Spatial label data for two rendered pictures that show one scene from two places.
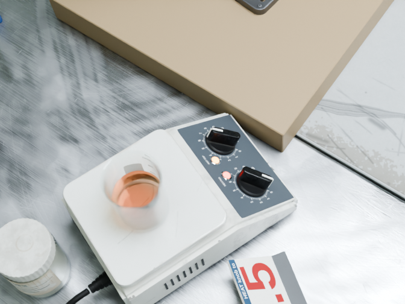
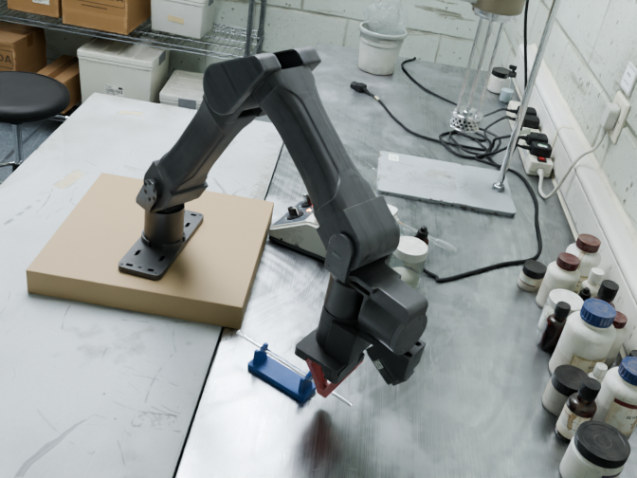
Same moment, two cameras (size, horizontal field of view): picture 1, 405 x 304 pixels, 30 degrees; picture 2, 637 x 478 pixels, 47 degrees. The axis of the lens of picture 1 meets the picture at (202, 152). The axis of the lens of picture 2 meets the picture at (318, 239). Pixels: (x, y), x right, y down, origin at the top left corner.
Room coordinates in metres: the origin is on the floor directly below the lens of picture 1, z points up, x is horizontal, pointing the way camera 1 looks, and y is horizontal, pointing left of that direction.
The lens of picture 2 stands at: (1.11, 0.81, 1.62)
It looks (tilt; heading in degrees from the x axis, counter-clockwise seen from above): 32 degrees down; 225
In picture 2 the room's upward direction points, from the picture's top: 10 degrees clockwise
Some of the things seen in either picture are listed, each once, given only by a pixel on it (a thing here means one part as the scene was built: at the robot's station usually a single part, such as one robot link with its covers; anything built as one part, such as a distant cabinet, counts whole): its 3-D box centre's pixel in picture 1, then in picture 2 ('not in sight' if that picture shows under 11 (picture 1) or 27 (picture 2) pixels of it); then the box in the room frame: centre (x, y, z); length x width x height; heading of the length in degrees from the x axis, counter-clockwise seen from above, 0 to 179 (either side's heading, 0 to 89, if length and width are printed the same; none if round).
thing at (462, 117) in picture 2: not in sight; (479, 70); (-0.11, -0.03, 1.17); 0.07 x 0.07 x 0.25
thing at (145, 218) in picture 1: (139, 195); (362, 191); (0.27, 0.06, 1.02); 0.06 x 0.05 x 0.08; 29
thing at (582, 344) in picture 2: not in sight; (585, 341); (0.19, 0.49, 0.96); 0.07 x 0.07 x 0.13
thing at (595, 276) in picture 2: not in sight; (589, 291); (0.03, 0.40, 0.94); 0.03 x 0.03 x 0.09
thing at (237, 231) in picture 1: (172, 207); (338, 228); (0.28, 0.04, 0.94); 0.22 x 0.13 x 0.08; 114
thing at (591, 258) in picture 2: not in sight; (579, 265); (-0.02, 0.35, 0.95); 0.06 x 0.06 x 0.11
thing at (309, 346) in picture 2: not in sight; (340, 328); (0.56, 0.33, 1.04); 0.10 x 0.07 x 0.07; 15
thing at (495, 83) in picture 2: not in sight; (500, 81); (-0.74, -0.38, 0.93); 0.06 x 0.06 x 0.06
